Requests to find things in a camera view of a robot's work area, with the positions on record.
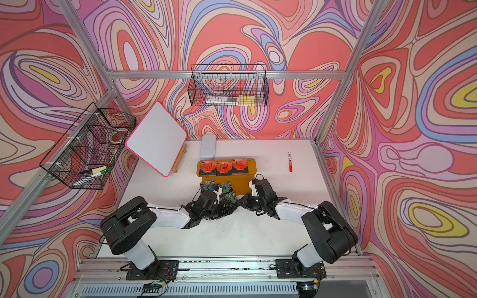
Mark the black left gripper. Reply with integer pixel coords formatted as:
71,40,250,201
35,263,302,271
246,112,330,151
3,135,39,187
200,199,239,221

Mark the green tea bag small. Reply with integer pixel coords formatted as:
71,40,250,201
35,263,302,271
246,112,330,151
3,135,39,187
217,181,233,196

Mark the green tea bag large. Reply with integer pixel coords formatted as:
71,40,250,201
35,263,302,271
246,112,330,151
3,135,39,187
200,180,217,192

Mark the red tea bag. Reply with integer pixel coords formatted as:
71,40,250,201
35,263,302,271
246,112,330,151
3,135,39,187
232,159,249,174
216,161,234,176
198,160,217,177

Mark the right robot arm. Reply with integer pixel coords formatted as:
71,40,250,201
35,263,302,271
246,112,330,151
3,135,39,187
238,178,358,277

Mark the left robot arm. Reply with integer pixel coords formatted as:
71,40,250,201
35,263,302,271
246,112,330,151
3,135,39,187
100,190,239,282

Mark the yellow wooden two-tier shelf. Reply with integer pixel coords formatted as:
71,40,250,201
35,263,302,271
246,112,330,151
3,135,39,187
196,158,257,196

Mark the red whiteboard marker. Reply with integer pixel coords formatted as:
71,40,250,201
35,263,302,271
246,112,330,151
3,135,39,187
288,151,293,173

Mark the wooden whiteboard stand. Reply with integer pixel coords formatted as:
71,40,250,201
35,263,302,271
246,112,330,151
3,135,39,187
172,144,187,173

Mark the white plastic box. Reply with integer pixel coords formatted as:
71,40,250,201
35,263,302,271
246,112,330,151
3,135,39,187
199,134,217,160

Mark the pink-framed whiteboard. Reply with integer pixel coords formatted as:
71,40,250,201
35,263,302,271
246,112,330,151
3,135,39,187
125,103,187,177

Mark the black wire basket back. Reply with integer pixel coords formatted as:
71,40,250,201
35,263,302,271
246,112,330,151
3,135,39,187
188,63,269,107

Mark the black wire basket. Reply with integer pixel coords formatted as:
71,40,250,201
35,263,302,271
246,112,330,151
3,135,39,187
188,63,269,107
39,103,137,190

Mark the black wire basket left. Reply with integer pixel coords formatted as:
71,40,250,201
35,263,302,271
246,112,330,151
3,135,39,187
39,103,137,190

